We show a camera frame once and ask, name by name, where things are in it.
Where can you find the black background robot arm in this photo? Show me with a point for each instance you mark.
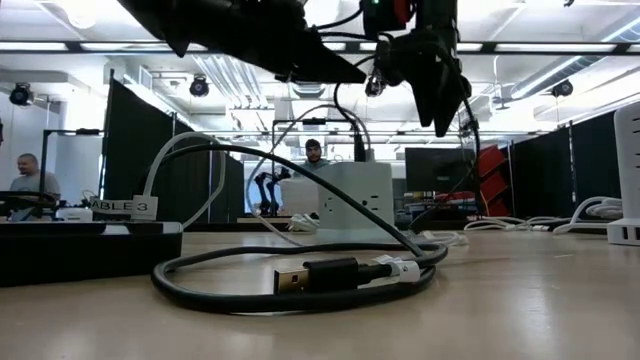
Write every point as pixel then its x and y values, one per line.
pixel 265 192

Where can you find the silver ventilation duct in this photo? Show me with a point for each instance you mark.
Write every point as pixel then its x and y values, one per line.
pixel 307 92
pixel 550 75

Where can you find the black background station frame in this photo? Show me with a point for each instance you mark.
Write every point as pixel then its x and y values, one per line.
pixel 315 121
pixel 75 132

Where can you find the black partition curtain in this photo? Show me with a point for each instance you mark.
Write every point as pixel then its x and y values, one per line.
pixel 545 175
pixel 130 165

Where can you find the black overhead light bar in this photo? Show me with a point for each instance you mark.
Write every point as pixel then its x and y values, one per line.
pixel 550 47

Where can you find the red bin rack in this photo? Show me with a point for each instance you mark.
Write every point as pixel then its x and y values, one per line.
pixel 492 185

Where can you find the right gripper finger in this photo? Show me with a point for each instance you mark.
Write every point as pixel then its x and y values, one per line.
pixel 450 100
pixel 426 100

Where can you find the white power tower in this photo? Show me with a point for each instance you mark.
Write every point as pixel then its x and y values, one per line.
pixel 627 175

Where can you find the black aluminium table frame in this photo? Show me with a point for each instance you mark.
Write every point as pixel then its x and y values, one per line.
pixel 240 226

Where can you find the person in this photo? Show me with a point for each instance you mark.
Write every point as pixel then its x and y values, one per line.
pixel 30 182
pixel 314 150

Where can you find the mint green power cube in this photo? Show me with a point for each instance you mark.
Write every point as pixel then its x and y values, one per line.
pixel 360 195

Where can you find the black monitor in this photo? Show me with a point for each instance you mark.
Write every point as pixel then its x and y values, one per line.
pixel 440 170

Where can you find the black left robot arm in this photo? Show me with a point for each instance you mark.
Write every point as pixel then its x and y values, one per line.
pixel 160 15

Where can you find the black tray with label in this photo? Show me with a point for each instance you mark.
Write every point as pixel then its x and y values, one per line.
pixel 75 257

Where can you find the black ceiling spotlight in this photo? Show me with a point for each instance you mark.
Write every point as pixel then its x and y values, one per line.
pixel 562 88
pixel 199 86
pixel 467 127
pixel 21 94

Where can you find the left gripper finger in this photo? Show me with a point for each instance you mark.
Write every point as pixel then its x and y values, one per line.
pixel 325 55
pixel 310 74

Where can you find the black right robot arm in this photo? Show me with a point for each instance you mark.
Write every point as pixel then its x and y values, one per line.
pixel 435 15

